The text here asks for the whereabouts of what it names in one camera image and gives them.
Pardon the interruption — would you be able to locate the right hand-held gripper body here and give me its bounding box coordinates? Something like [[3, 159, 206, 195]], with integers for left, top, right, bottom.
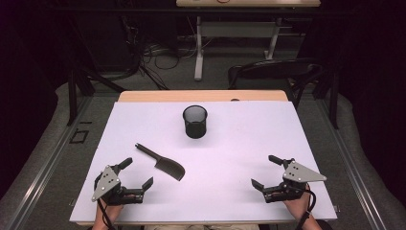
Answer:
[[261, 158, 328, 204]]

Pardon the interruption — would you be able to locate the bundle of floor cables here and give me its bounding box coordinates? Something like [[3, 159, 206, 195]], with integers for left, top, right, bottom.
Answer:
[[121, 15, 199, 91]]

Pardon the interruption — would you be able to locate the black tape square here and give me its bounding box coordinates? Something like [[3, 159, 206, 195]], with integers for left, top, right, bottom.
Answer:
[[69, 128, 90, 145]]

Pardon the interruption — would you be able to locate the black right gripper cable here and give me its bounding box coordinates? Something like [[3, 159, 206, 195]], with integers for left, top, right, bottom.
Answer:
[[295, 188, 317, 230]]

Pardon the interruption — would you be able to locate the white-legged wooden desk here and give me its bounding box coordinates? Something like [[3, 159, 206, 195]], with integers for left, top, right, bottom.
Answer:
[[175, 0, 322, 81]]

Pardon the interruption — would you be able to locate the dark plastic knife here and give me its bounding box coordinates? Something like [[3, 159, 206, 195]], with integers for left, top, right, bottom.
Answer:
[[134, 142, 187, 182]]

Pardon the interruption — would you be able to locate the black chair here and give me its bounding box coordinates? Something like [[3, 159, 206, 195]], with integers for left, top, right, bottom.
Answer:
[[227, 57, 326, 108]]

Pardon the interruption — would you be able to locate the person's right hand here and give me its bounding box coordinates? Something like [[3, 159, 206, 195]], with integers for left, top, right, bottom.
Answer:
[[283, 191, 312, 221]]

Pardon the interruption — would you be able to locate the black metal stand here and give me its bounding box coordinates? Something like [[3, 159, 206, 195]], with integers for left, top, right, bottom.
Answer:
[[65, 68, 127, 127], [314, 63, 340, 130]]

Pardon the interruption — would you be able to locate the aluminium floor rail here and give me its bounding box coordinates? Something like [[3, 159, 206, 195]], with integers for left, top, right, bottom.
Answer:
[[5, 95, 94, 230], [315, 95, 388, 230]]

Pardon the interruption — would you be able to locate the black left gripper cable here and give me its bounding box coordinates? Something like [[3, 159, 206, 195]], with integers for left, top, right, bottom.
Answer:
[[97, 198, 117, 230]]

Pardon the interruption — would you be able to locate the black metal crossbar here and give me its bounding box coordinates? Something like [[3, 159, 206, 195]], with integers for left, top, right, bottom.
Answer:
[[47, 6, 352, 17]]

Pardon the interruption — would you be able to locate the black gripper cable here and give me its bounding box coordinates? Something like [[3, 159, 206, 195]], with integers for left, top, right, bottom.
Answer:
[[295, 188, 317, 230], [97, 198, 117, 230]]

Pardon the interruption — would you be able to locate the wooden table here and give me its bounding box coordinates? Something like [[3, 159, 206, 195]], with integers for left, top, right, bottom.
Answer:
[[75, 89, 333, 226]]

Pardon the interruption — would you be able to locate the person's left hand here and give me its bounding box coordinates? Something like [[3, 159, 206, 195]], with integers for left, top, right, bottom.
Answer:
[[95, 199, 124, 225]]

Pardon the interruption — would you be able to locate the black mesh cup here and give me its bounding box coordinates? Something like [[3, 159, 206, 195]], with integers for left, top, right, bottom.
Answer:
[[182, 104, 209, 140]]

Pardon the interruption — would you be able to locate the white table mat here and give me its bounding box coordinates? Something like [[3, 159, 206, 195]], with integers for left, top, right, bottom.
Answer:
[[69, 101, 338, 223]]

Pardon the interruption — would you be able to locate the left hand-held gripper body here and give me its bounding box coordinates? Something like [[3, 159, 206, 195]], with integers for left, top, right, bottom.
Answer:
[[91, 165, 145, 207]]

